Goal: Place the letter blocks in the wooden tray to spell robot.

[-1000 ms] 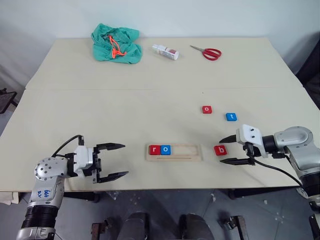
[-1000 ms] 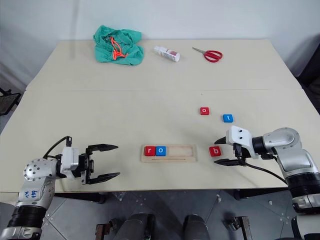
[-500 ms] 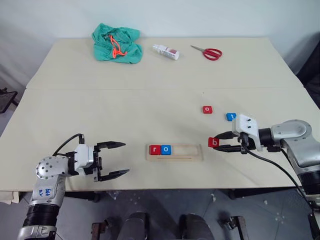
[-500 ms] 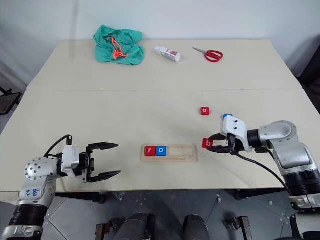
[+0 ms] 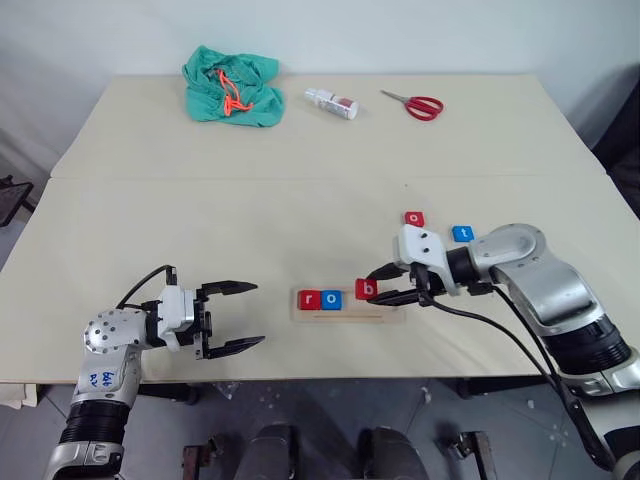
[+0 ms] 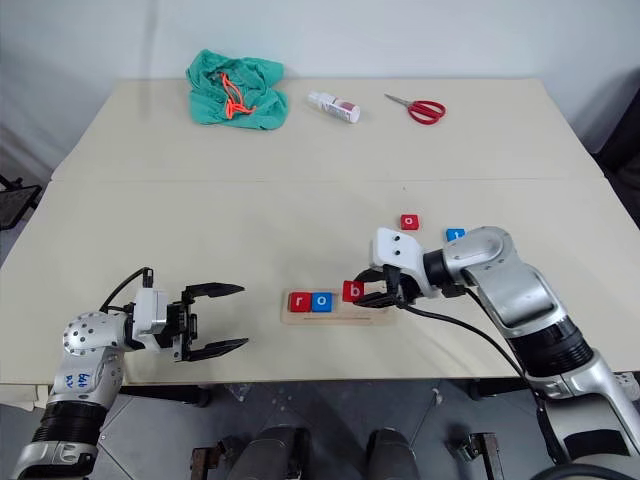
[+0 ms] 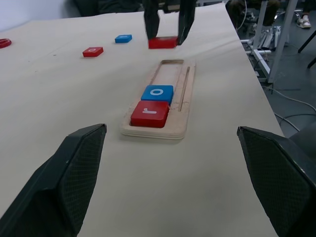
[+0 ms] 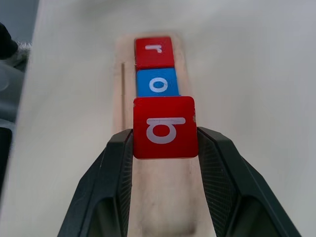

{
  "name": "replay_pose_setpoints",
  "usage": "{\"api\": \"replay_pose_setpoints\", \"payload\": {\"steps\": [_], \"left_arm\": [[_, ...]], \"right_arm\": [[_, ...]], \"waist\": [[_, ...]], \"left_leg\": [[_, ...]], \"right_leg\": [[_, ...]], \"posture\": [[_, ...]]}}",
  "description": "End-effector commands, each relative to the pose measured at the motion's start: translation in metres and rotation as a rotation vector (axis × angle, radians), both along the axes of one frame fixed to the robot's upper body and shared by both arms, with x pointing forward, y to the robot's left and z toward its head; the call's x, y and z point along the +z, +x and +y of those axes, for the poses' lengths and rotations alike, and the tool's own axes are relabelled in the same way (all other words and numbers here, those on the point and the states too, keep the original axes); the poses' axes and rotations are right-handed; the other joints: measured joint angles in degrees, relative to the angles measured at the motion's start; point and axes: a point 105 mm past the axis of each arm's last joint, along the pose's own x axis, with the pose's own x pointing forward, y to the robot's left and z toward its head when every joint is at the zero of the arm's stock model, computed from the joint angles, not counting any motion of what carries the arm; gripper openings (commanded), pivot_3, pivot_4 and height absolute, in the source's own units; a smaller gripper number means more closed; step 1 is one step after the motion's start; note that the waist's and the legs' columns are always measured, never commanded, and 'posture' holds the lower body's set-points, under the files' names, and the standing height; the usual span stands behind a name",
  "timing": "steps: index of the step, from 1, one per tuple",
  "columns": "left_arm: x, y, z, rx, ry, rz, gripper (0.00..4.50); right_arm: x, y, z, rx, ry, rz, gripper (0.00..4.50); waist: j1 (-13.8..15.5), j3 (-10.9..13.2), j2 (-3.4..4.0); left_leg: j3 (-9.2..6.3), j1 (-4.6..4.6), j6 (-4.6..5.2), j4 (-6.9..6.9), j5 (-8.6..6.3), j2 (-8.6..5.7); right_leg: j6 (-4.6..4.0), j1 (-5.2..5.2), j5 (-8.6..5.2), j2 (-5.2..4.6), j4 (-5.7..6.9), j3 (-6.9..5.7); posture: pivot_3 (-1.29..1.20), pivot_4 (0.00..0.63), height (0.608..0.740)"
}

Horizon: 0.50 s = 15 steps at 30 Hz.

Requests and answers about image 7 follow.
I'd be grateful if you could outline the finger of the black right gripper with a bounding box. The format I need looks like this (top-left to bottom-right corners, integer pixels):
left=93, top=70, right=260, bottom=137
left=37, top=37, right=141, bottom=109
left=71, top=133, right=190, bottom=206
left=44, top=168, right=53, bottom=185
left=142, top=0, right=161, bottom=40
left=177, top=0, right=197, bottom=46

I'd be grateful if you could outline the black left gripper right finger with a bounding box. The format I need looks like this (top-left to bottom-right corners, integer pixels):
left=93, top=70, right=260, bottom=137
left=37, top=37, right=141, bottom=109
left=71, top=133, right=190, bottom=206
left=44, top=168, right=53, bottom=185
left=237, top=126, right=316, bottom=237

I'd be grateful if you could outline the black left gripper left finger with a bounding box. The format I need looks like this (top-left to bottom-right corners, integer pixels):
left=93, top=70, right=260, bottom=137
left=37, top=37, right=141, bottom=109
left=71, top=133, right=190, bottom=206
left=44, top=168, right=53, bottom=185
left=0, top=123, right=108, bottom=237

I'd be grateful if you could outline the blue letter t block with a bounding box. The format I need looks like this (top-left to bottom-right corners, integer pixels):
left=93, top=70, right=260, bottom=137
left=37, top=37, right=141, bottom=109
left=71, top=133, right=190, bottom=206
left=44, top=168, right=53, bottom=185
left=115, top=34, right=133, bottom=44

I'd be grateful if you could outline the red letter o block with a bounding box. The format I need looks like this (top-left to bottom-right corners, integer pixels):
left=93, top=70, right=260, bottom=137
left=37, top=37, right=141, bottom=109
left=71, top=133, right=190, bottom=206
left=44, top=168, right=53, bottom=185
left=82, top=46, right=104, bottom=58

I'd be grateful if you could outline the blue letter o block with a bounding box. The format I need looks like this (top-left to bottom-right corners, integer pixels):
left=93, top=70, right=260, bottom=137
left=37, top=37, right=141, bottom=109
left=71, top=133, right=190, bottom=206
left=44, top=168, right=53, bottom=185
left=140, top=85, right=175, bottom=104

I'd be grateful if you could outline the long wooden letter tray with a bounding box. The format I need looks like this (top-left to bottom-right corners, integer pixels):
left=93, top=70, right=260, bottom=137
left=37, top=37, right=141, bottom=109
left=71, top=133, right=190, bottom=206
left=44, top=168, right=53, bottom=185
left=120, top=59, right=197, bottom=141

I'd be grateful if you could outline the red letter r block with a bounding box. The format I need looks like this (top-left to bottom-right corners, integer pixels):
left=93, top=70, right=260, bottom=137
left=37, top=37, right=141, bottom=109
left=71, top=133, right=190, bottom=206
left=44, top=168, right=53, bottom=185
left=130, top=100, right=170, bottom=128

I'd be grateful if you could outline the white sneaker of bystander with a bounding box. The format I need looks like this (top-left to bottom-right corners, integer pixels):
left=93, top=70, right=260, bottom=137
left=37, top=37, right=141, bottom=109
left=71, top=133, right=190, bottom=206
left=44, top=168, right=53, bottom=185
left=296, top=14, right=312, bottom=30

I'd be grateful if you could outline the black chair leg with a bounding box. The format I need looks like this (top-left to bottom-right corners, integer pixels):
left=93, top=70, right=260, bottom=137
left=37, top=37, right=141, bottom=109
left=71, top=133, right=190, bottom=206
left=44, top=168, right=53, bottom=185
left=298, top=31, right=316, bottom=54

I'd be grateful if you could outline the grey cable on floor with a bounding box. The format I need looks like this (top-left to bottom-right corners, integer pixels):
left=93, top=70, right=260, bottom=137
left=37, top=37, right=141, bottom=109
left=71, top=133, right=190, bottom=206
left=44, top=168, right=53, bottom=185
left=273, top=112, right=316, bottom=132

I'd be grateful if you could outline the white cable on floor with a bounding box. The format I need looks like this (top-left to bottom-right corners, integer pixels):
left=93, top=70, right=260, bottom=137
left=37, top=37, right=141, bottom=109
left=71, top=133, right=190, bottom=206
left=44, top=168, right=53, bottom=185
left=263, top=85, right=316, bottom=111

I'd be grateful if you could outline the white metal table frame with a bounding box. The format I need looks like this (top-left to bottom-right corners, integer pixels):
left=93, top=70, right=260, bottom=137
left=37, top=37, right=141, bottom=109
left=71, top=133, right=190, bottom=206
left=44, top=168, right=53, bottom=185
left=244, top=0, right=300, bottom=84

